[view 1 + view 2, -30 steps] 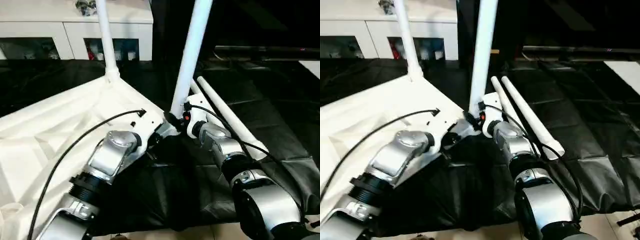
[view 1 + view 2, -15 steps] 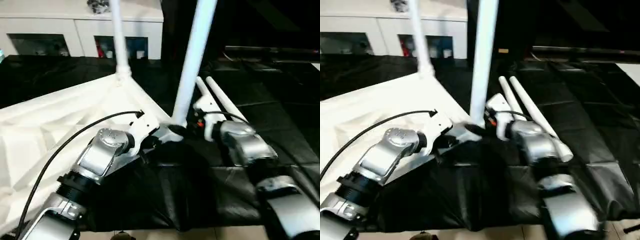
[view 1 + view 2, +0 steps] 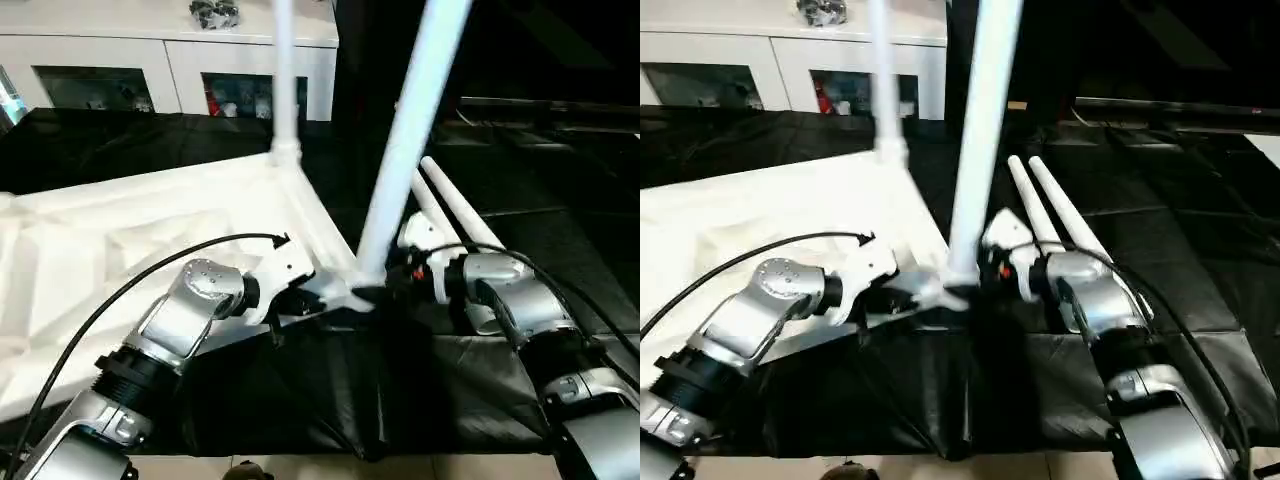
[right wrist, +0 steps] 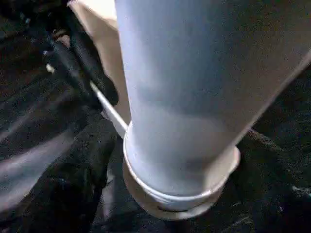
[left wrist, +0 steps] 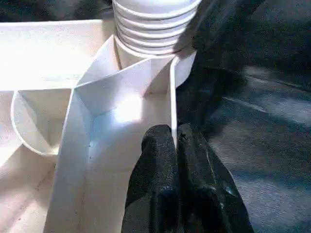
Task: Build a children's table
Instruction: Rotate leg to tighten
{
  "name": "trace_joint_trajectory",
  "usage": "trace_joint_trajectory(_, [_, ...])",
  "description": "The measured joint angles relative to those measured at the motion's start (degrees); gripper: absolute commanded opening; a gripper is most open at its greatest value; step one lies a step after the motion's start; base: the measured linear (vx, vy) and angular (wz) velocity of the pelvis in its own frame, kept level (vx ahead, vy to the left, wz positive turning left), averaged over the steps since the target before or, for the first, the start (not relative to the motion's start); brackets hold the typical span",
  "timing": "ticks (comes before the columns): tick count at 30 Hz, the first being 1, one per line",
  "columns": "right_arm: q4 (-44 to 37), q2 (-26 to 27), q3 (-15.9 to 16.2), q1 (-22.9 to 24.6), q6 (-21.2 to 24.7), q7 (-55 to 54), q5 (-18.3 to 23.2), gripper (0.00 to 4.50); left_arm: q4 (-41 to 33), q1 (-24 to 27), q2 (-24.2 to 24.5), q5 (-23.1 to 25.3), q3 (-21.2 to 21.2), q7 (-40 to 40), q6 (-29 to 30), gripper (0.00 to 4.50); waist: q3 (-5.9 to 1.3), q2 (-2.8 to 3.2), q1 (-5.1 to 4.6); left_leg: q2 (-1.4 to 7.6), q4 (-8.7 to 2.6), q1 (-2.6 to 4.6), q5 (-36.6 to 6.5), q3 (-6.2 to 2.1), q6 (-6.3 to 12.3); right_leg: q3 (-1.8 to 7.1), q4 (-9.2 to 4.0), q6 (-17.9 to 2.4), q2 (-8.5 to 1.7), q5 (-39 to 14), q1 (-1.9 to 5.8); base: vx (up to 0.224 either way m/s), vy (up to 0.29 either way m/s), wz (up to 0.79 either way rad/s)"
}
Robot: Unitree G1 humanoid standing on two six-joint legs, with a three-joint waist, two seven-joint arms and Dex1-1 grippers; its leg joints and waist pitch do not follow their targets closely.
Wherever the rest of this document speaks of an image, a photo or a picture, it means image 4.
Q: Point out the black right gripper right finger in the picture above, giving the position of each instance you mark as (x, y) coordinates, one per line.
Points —
(277, 189)

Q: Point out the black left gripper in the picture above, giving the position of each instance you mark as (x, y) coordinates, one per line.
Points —
(34, 29)

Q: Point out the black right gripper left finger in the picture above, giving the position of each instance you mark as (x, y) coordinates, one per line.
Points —
(63, 184)

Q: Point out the white plastic table top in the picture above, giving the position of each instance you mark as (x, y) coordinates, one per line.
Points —
(104, 48)

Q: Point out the white plastic table leg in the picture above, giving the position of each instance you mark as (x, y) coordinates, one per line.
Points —
(194, 87)

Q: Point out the black plastic table mat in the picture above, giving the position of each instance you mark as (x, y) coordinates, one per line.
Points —
(29, 111)

